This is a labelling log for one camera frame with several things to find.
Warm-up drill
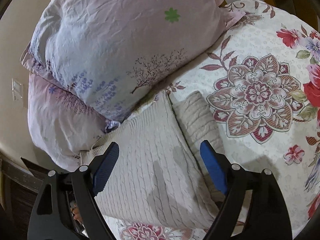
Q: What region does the white wall switch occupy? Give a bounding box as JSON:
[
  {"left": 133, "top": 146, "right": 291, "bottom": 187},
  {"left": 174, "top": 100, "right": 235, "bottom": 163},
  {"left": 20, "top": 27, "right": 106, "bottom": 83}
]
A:
[{"left": 11, "top": 79, "right": 24, "bottom": 104}]

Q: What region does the beige cable knit sweater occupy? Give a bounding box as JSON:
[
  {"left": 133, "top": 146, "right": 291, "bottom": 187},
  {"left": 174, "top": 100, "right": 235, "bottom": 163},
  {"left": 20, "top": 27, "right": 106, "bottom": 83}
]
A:
[{"left": 80, "top": 91, "right": 224, "bottom": 229}]

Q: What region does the pink floral pillow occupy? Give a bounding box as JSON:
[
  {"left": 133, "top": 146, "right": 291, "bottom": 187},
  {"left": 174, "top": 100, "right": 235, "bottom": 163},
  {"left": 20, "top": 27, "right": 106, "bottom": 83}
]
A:
[{"left": 28, "top": 74, "right": 119, "bottom": 171}]

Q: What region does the floral white bedspread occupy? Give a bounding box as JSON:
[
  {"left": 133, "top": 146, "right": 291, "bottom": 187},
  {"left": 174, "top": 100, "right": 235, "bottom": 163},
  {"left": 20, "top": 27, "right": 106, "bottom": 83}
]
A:
[{"left": 105, "top": 0, "right": 319, "bottom": 236}]

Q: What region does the blue lavender print pillow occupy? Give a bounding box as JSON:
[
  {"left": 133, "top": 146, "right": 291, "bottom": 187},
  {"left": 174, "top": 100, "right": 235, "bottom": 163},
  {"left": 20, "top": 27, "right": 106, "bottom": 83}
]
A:
[{"left": 21, "top": 0, "right": 244, "bottom": 122}]

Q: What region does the person's right hand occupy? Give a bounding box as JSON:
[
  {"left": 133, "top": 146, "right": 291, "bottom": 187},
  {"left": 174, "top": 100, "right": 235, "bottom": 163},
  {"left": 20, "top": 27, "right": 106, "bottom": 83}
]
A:
[{"left": 71, "top": 201, "right": 83, "bottom": 224}]

